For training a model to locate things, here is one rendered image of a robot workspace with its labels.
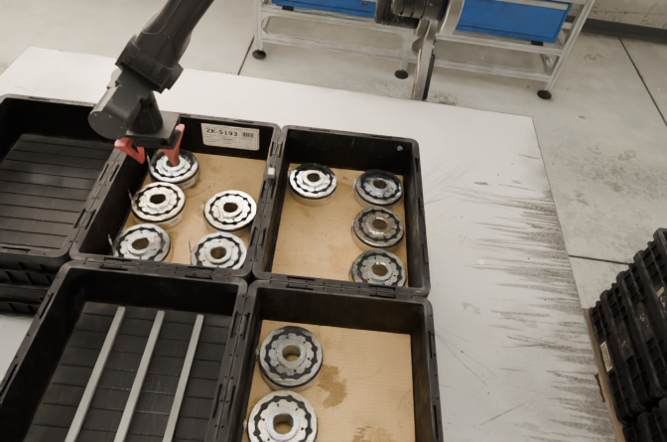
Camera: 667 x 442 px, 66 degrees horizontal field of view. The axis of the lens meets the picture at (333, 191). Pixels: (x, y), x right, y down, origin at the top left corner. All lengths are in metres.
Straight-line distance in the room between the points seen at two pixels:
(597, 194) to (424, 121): 1.33
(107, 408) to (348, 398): 0.37
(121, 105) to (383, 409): 0.61
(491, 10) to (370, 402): 2.33
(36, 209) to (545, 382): 1.06
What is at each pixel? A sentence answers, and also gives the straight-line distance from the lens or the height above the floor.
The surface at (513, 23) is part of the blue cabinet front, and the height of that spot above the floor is 0.40.
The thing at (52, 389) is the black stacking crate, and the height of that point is 0.83.
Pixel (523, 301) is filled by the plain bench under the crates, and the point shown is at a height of 0.70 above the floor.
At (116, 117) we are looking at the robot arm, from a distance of 0.82.
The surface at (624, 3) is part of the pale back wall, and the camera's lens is 4.07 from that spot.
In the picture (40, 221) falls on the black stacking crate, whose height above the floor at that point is 0.83.
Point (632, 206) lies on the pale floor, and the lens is 2.76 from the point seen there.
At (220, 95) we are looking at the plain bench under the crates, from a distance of 1.59.
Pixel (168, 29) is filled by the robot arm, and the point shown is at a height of 1.27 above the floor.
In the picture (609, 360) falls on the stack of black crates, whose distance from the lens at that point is 1.91.
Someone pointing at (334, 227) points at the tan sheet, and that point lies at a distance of 1.05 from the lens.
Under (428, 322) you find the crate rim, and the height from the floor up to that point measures 0.93.
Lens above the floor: 1.64
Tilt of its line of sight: 46 degrees down
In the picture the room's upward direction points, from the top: 8 degrees clockwise
